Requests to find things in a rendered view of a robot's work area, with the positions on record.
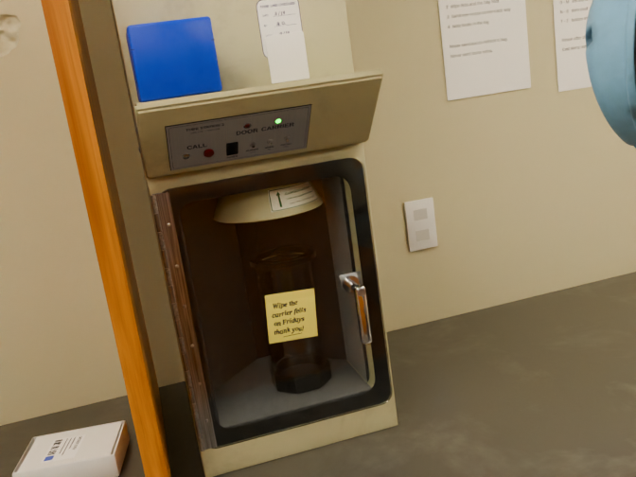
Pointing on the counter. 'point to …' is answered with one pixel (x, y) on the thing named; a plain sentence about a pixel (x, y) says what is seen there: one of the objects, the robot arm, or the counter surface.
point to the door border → (164, 220)
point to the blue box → (173, 59)
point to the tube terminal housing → (312, 432)
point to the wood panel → (108, 228)
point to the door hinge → (177, 319)
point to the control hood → (341, 123)
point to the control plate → (194, 141)
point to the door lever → (360, 307)
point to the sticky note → (291, 315)
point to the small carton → (287, 57)
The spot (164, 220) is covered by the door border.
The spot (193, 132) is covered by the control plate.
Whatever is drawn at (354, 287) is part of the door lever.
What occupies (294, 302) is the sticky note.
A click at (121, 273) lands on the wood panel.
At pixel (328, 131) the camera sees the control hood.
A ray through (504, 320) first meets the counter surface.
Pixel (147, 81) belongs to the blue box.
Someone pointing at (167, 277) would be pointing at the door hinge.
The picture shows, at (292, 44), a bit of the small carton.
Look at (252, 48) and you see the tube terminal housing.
